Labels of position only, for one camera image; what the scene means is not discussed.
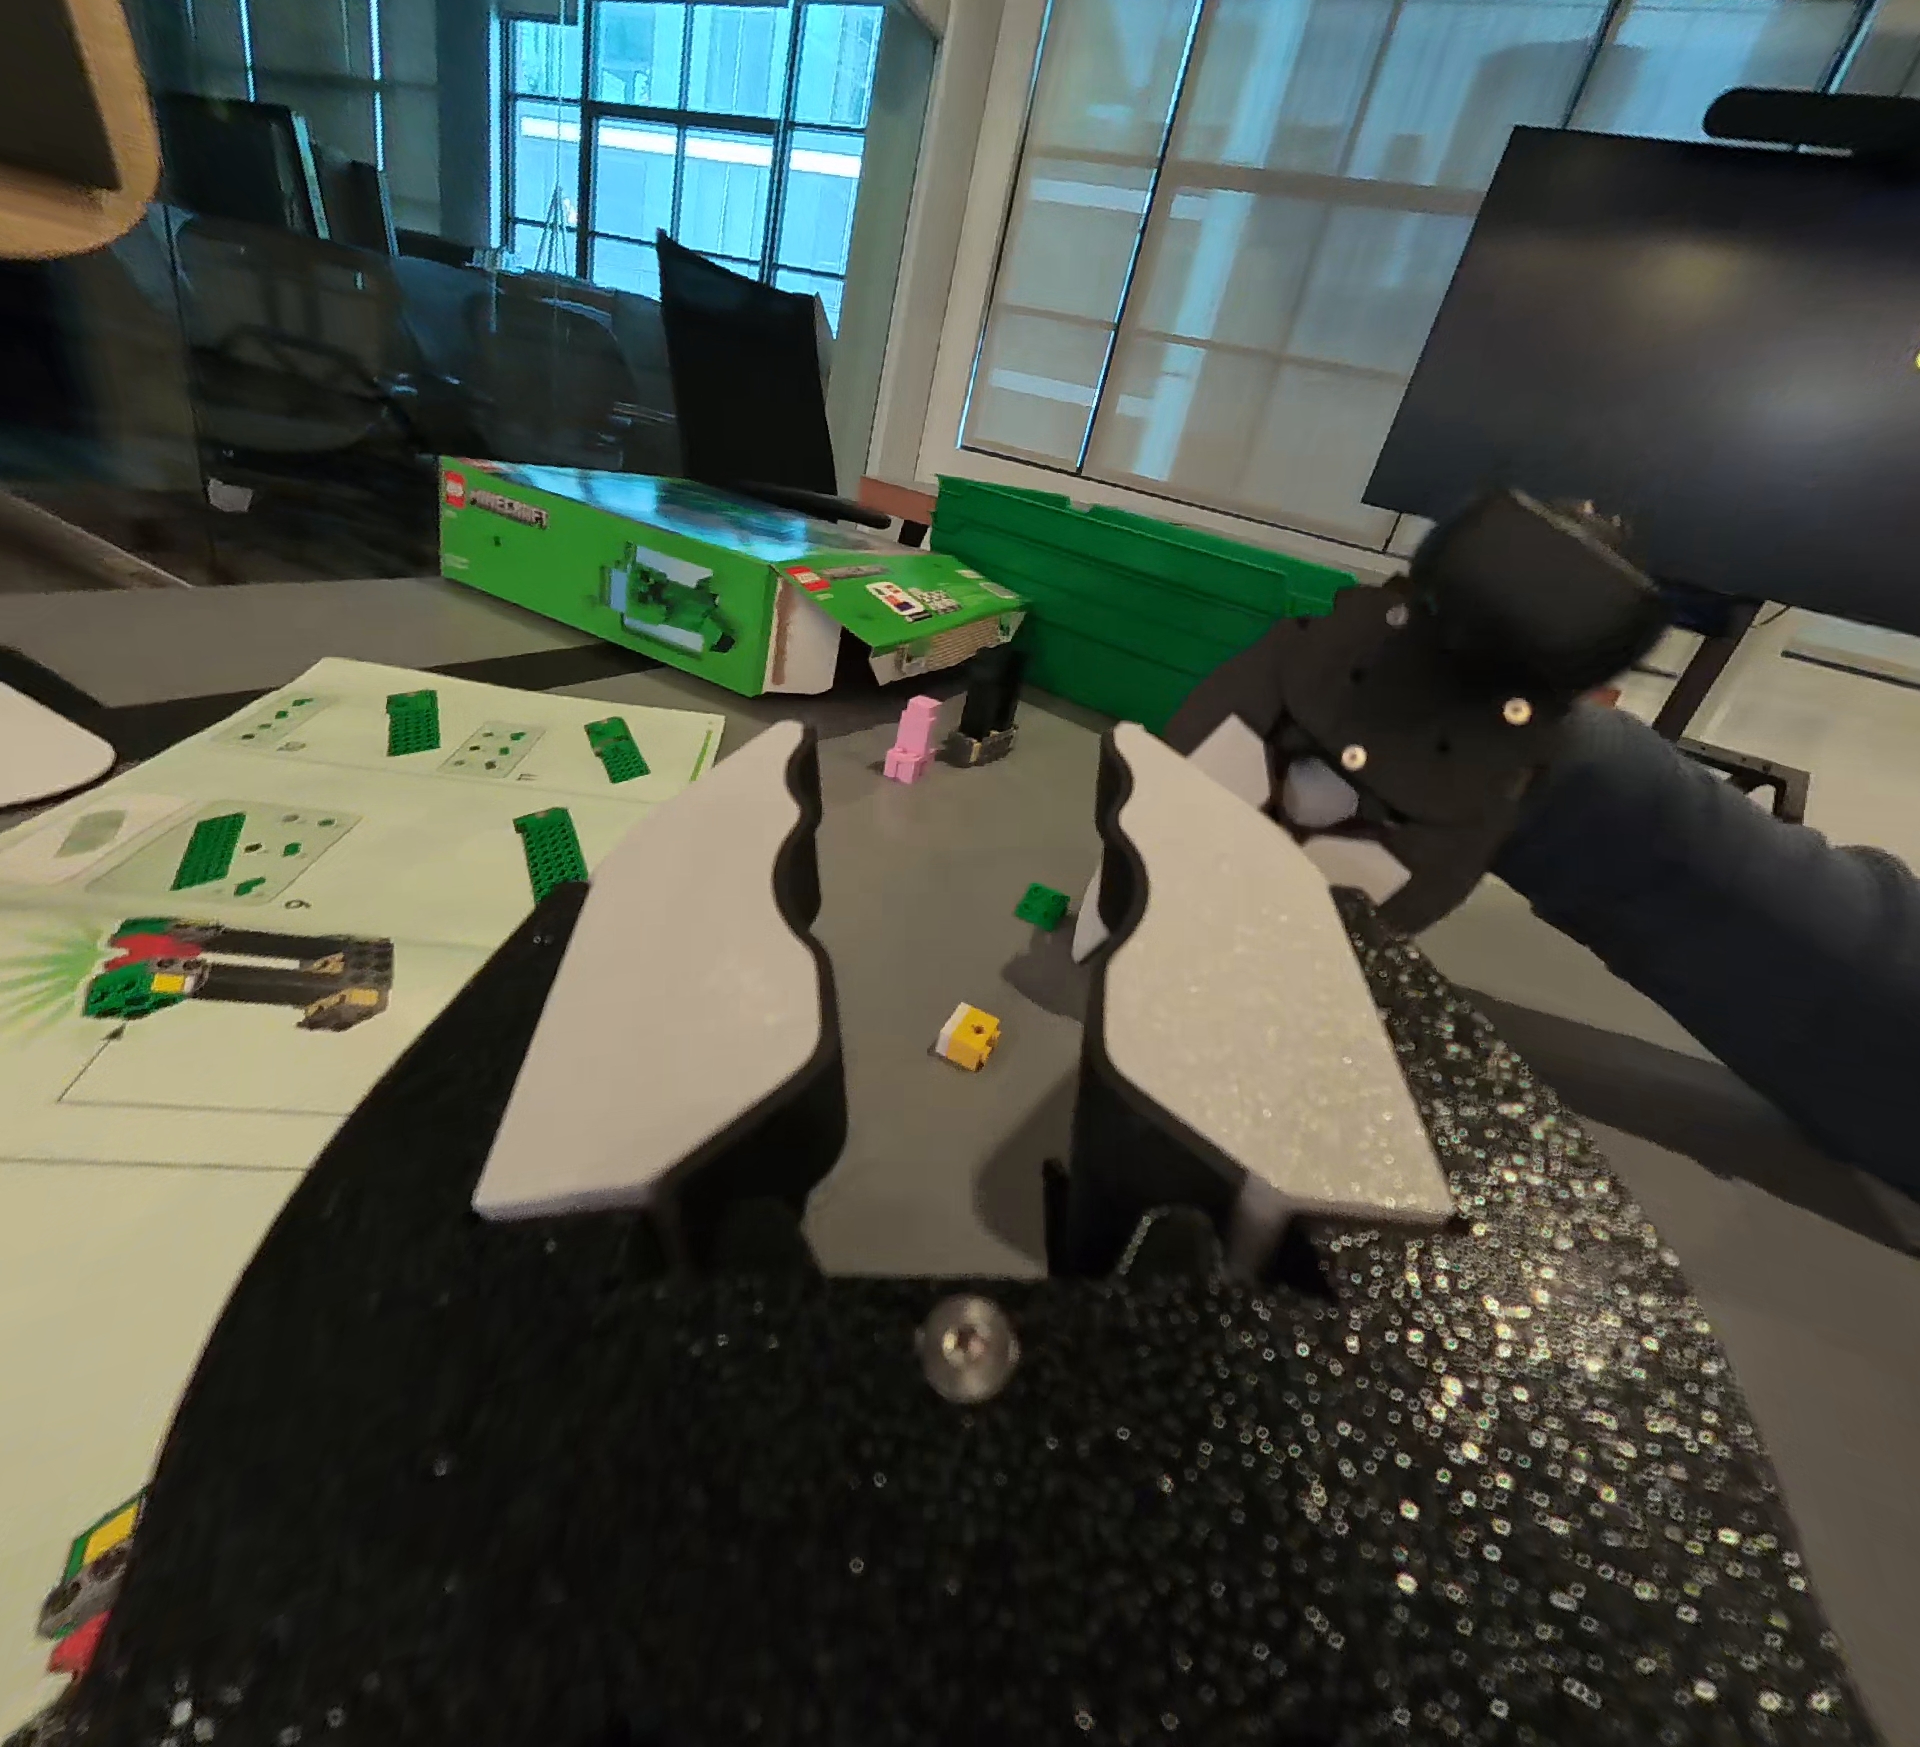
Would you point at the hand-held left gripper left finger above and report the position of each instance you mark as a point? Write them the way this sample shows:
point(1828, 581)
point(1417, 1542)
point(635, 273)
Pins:
point(675, 1012)

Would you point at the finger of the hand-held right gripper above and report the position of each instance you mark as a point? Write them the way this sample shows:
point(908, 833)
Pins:
point(1239, 765)
point(1322, 795)

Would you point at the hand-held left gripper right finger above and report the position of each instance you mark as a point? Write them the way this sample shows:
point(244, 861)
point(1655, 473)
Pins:
point(1260, 1028)

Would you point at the green square toy brick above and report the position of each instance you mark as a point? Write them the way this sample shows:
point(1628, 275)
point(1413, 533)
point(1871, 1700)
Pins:
point(1045, 906)

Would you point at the person's right forearm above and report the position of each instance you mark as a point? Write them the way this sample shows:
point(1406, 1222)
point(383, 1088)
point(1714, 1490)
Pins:
point(1725, 908)

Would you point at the green plastic bin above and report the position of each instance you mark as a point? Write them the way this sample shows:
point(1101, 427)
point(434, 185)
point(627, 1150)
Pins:
point(1141, 593)

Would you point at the black toy brick figure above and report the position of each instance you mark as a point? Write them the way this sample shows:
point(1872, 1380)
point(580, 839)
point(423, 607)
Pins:
point(991, 705)

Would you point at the black monitor stand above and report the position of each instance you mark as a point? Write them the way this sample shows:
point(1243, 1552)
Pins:
point(1710, 669)

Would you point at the yellow white toy brick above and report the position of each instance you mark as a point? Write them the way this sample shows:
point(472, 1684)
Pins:
point(969, 1034)

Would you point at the pink toy brick figure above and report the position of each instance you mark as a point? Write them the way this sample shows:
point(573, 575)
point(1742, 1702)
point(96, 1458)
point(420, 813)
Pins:
point(913, 741)

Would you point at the building instruction booklet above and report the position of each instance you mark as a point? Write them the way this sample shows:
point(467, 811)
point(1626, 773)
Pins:
point(375, 789)

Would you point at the large dark monitor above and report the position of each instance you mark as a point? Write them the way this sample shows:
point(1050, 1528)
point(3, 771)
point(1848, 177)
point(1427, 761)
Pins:
point(1680, 367)

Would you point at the green toy set box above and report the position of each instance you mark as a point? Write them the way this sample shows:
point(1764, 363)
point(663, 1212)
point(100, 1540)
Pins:
point(631, 549)

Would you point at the large window with blinds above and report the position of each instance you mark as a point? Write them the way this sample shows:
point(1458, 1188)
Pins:
point(1275, 247)

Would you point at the black high-back chair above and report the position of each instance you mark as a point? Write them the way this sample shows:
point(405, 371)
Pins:
point(743, 383)

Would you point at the white rounded object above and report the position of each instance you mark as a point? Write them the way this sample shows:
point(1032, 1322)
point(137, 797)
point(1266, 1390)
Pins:
point(44, 743)

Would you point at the dark office chair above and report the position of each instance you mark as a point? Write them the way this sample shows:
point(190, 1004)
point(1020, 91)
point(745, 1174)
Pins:
point(300, 383)

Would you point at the multi-pane background window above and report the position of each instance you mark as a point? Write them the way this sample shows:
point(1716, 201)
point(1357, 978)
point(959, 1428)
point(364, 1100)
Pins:
point(705, 143)

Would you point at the wooden framed panel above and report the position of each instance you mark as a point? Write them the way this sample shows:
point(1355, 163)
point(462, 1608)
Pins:
point(75, 23)

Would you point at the black bar camera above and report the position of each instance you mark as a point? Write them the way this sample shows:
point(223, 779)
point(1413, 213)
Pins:
point(1814, 115)

